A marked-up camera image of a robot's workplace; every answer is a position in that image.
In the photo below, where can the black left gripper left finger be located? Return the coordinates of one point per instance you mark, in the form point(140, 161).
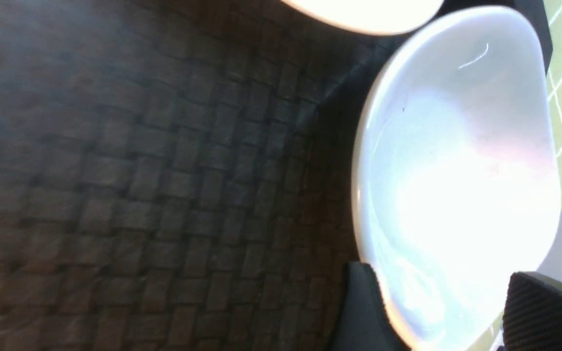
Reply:
point(362, 324)

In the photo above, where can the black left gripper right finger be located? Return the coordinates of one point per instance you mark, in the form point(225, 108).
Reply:
point(532, 318)

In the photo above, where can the white bowl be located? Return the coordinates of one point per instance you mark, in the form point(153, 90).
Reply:
point(455, 184)
point(372, 17)

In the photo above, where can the black plastic serving tray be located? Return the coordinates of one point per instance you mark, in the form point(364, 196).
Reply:
point(175, 174)

